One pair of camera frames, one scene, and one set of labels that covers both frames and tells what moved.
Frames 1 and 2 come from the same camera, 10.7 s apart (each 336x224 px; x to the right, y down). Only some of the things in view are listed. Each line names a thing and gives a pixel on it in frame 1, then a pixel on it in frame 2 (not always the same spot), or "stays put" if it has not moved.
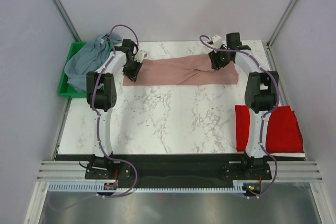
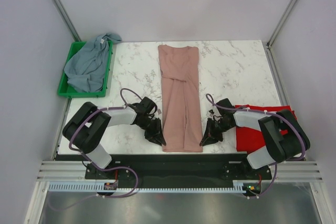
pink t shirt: (196, 70) → (181, 114)
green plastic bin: (65, 88) stays put
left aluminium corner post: (58, 5) stays put
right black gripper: (216, 63) → (210, 136)
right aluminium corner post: (288, 10) stays put
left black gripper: (133, 75) → (156, 136)
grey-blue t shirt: (90, 57) stays put
